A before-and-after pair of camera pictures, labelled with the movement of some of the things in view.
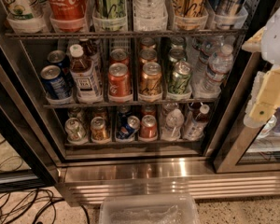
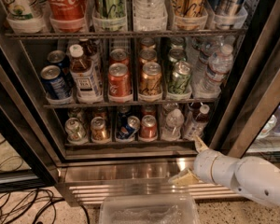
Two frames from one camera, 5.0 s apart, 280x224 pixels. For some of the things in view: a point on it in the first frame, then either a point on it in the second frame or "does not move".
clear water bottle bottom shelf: (174, 120) does not move
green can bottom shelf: (76, 133) does not move
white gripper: (277, 44) → (203, 166)
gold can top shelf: (189, 6) does not move
